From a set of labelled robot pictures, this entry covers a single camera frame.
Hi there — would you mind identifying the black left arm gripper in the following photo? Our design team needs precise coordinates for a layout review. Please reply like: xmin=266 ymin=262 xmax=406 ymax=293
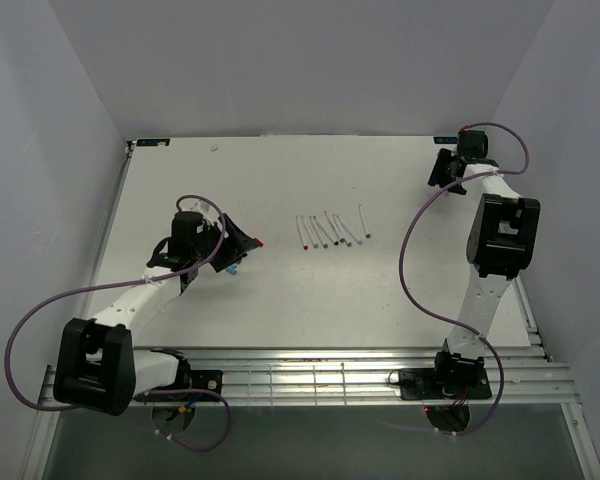
xmin=192 ymin=213 xmax=259 ymax=273

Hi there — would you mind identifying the red cap marker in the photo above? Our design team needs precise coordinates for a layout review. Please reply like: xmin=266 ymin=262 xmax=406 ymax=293
xmin=295 ymin=216 xmax=309 ymax=251

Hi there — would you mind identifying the light blue cap marker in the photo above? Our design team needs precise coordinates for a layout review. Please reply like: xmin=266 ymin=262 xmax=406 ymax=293
xmin=358 ymin=205 xmax=372 ymax=239

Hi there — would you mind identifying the black cap marker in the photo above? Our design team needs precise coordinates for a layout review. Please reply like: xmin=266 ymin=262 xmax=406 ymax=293
xmin=324 ymin=210 xmax=340 ymax=245

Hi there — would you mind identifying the light green cap marker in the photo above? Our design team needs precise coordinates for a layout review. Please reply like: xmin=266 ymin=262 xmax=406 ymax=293
xmin=336 ymin=215 xmax=363 ymax=245

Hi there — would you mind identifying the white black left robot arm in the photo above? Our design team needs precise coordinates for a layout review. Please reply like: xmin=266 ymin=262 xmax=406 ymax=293
xmin=53 ymin=211 xmax=263 ymax=416

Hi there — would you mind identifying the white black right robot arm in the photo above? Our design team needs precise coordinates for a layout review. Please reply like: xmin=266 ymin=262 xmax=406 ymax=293
xmin=213 ymin=129 xmax=540 ymax=404

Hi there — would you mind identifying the right corner label sticker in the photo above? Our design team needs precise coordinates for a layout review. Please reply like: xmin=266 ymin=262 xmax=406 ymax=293
xmin=433 ymin=136 xmax=458 ymax=145

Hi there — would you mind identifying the corner label sticker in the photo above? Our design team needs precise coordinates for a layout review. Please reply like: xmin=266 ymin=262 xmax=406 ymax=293
xmin=135 ymin=138 xmax=171 ymax=147
xmin=433 ymin=136 xmax=458 ymax=145

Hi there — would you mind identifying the left corner label sticker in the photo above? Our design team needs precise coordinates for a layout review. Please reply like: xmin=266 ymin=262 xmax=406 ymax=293
xmin=135 ymin=138 xmax=171 ymax=147

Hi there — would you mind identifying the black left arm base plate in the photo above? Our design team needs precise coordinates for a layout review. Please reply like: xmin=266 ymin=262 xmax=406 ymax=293
xmin=183 ymin=370 xmax=224 ymax=405

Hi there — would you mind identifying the aluminium table frame rail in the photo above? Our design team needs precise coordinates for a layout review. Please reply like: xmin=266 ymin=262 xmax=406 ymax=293
xmin=37 ymin=344 xmax=581 ymax=409

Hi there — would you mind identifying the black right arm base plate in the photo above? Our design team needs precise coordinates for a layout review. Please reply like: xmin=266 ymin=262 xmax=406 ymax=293
xmin=387 ymin=368 xmax=492 ymax=401

